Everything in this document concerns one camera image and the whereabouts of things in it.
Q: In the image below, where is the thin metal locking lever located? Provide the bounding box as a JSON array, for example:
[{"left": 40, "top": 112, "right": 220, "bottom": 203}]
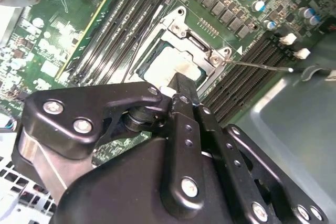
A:
[
  {"left": 224, "top": 58, "right": 295, "bottom": 73},
  {"left": 122, "top": 5, "right": 165, "bottom": 83}
]

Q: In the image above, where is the metal socket cover frame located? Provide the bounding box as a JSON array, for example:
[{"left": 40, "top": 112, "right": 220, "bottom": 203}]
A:
[{"left": 132, "top": 20, "right": 226, "bottom": 96}]

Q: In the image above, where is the CPU with silver top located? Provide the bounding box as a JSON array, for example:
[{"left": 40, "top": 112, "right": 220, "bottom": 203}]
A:
[{"left": 136, "top": 41, "right": 211, "bottom": 88}]

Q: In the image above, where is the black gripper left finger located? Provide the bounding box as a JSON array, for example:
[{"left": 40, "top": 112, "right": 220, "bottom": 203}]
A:
[{"left": 12, "top": 71, "right": 207, "bottom": 213}]

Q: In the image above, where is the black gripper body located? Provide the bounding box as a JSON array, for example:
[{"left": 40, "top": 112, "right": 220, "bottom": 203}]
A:
[{"left": 54, "top": 137, "right": 253, "bottom": 224}]

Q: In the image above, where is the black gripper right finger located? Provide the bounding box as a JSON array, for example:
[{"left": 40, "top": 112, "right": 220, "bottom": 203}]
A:
[{"left": 194, "top": 104, "right": 330, "bottom": 224}]

